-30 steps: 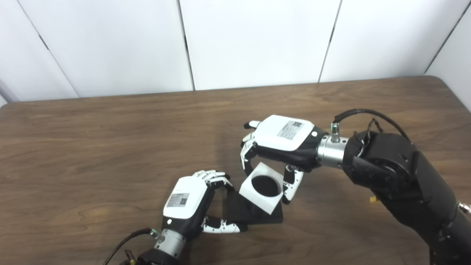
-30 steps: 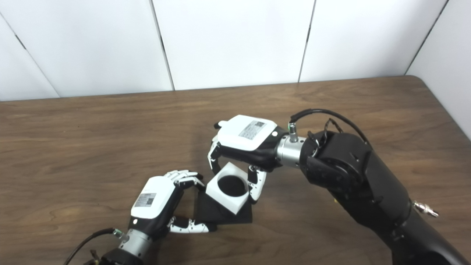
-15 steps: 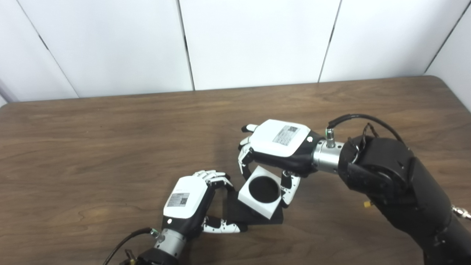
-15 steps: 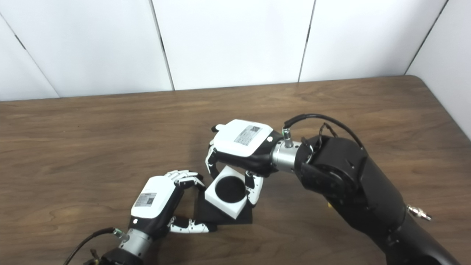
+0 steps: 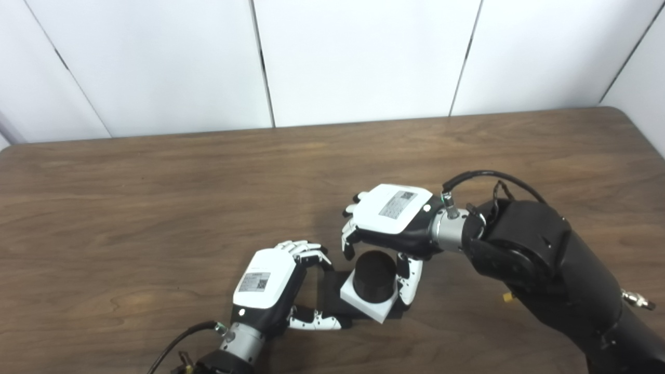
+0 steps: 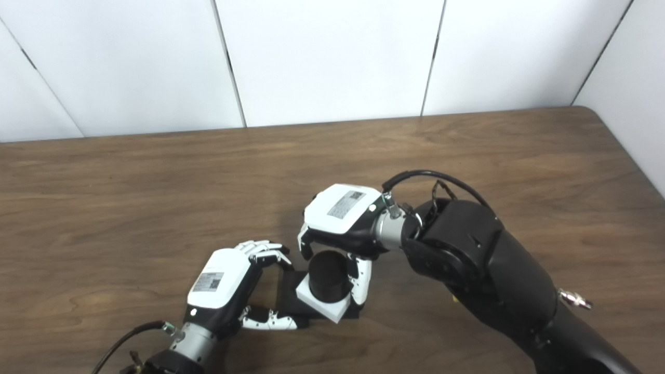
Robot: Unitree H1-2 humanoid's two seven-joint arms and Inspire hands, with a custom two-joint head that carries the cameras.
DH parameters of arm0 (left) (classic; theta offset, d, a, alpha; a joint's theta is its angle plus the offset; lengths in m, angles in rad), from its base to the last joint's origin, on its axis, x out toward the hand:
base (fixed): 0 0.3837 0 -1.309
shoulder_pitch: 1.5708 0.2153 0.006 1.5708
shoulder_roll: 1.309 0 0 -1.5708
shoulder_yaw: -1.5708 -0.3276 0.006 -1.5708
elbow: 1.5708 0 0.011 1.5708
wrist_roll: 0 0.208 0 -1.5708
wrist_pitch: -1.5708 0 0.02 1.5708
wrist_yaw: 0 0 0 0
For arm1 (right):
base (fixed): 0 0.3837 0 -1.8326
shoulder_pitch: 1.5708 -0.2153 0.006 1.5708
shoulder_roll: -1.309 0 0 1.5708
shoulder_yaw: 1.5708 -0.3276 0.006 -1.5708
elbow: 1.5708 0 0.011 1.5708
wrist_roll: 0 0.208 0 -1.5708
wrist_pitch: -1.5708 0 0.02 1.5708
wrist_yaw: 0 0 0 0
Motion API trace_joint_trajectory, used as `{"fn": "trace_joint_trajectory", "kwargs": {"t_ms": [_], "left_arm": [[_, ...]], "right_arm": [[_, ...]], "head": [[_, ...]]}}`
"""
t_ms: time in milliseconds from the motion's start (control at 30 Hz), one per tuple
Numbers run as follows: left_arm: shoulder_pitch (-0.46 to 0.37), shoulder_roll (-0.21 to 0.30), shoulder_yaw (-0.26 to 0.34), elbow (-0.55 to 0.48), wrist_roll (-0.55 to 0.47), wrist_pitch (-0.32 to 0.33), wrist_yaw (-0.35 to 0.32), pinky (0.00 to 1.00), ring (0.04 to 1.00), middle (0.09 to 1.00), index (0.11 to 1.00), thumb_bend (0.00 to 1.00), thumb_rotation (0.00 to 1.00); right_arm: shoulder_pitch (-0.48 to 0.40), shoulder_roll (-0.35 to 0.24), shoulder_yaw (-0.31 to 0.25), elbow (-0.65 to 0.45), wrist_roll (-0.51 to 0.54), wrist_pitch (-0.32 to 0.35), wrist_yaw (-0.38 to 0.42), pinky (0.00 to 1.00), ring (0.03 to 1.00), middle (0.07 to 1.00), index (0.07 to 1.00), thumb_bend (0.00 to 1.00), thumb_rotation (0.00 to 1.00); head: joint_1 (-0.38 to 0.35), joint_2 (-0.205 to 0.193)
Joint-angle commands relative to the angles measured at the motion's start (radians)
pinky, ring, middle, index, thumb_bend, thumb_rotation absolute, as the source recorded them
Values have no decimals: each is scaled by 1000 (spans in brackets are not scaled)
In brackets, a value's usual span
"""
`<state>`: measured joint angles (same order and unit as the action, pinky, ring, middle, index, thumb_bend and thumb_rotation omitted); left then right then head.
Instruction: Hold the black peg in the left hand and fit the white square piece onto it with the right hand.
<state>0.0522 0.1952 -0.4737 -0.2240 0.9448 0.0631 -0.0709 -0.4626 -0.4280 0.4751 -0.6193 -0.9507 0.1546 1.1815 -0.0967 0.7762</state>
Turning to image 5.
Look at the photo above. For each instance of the black peg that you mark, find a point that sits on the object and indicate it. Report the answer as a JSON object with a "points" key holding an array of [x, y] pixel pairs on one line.
{"points": [[375, 275]]}

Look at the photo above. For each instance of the white and black left hand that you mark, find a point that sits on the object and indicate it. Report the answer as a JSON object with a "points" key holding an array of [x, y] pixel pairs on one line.
{"points": [[265, 280]]}

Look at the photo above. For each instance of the white square piece with hole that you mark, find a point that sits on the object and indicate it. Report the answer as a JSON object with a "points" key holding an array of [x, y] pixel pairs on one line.
{"points": [[371, 310]]}

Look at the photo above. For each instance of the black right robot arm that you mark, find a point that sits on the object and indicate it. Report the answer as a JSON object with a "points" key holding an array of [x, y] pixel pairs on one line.
{"points": [[540, 265]]}

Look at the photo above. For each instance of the white and black right hand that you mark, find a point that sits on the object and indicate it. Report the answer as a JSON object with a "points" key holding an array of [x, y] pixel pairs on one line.
{"points": [[395, 213]]}

